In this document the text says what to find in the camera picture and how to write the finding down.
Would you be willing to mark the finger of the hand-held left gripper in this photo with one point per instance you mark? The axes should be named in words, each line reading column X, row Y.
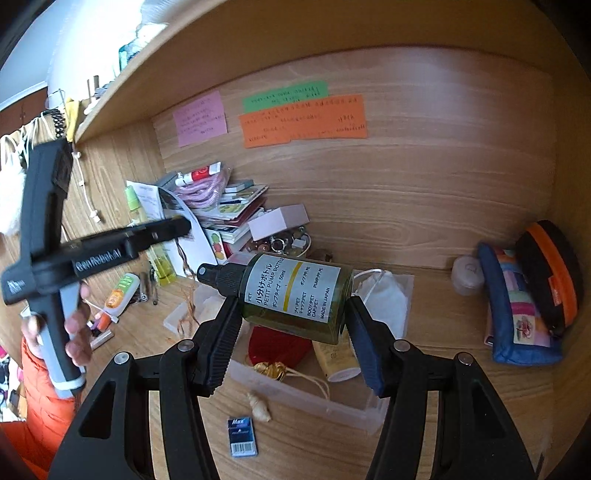
column 166, row 230

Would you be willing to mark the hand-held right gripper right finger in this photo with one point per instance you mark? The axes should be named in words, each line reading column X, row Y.
column 369, row 360

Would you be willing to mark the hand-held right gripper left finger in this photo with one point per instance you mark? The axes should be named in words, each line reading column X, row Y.
column 217, row 350

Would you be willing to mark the cream tube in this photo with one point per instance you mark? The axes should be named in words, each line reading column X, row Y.
column 337, row 362

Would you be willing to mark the gold knot charm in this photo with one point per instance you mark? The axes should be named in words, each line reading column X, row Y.
column 272, row 370

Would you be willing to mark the red pouch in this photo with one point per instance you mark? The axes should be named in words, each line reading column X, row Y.
column 277, row 346

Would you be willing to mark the clear plastic box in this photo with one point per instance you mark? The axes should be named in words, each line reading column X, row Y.
column 323, row 406

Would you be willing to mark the dark green pump bottle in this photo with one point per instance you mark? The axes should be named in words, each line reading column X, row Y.
column 295, row 295

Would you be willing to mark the pink round case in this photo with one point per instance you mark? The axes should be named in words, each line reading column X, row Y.
column 467, row 277

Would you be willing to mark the person's left forearm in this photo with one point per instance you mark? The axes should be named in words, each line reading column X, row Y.
column 41, row 415

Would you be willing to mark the wooden desktop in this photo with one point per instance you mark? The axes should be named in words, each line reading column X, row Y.
column 438, row 415

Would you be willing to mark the person's left hand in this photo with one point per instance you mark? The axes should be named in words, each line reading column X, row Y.
column 78, row 337

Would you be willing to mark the yellow-green spray bottle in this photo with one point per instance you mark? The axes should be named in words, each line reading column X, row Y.
column 162, row 265

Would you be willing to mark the brown twine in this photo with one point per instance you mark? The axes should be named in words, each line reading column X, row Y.
column 187, row 318

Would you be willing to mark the fruit print carton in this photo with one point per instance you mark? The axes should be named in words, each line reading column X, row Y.
column 218, row 247

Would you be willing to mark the metal grooming tool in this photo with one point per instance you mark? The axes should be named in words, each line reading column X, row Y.
column 150, row 286

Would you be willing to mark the red and white tube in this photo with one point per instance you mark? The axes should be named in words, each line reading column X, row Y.
column 198, row 174

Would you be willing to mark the white bottle with orange label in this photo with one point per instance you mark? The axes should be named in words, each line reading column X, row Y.
column 121, row 295

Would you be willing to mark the white fluffy bag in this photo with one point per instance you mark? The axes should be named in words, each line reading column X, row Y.
column 11, row 184

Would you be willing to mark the blue staples box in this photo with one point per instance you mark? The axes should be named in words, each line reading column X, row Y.
column 242, row 436

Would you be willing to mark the small white box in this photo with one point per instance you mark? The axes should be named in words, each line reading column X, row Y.
column 277, row 221

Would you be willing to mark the pink paper note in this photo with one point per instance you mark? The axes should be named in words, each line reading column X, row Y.
column 201, row 117

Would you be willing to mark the blue pencil case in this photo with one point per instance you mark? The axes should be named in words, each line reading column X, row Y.
column 517, row 314

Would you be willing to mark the orange paper note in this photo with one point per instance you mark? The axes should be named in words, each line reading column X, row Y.
column 300, row 127

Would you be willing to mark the green paper note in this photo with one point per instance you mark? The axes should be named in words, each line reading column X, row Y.
column 281, row 99

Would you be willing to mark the black and orange pouch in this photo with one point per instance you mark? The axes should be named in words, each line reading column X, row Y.
column 554, row 267

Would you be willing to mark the wooden shelf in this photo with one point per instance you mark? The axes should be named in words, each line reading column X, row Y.
column 277, row 37

